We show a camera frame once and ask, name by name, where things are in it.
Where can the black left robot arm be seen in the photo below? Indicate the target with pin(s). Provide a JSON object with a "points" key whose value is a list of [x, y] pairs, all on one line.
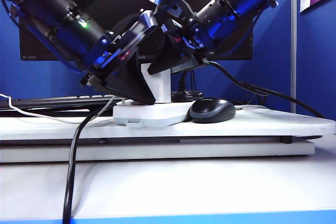
{"points": [[52, 6]]}

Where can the white power strip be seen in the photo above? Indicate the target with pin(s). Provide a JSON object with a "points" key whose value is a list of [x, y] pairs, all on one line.
{"points": [[162, 115]]}

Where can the white desk riser board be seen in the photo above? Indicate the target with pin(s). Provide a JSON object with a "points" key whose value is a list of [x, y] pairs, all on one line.
{"points": [[262, 124]]}

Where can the black ASUS monitor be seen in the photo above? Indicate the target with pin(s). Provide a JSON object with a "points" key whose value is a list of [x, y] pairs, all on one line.
{"points": [[29, 48]]}

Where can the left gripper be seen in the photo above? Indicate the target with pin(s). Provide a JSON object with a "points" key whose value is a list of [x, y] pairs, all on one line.
{"points": [[105, 61]]}

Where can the black grey computer mouse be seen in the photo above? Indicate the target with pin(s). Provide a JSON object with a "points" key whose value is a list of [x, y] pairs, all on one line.
{"points": [[212, 111]]}

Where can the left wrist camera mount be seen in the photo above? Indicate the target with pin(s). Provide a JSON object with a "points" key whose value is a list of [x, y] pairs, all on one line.
{"points": [[144, 24]]}

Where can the white base board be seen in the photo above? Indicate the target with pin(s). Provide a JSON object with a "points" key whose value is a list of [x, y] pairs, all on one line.
{"points": [[183, 153]]}

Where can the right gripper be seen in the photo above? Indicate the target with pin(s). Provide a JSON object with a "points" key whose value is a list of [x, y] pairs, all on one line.
{"points": [[189, 40]]}

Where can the grey partition post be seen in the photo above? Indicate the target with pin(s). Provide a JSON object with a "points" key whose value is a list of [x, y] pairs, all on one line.
{"points": [[294, 51]]}

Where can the black keyboard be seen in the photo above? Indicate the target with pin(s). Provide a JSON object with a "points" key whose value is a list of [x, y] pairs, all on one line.
{"points": [[52, 102]]}

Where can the white charger block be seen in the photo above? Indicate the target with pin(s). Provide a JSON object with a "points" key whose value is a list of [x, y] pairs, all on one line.
{"points": [[162, 87]]}

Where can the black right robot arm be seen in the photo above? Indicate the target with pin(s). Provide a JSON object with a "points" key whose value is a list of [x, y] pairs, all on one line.
{"points": [[231, 1]]}

